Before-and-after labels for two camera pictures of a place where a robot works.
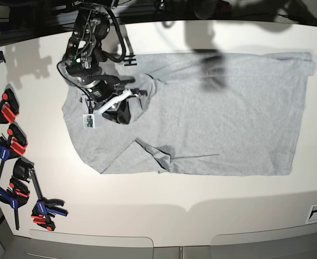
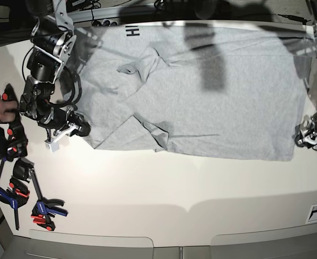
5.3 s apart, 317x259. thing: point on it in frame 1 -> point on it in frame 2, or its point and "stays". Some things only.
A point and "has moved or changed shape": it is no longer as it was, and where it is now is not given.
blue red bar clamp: (18, 193) stays
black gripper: (105, 89) -> (56, 117)
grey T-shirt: (217, 114) has moved or changed shape
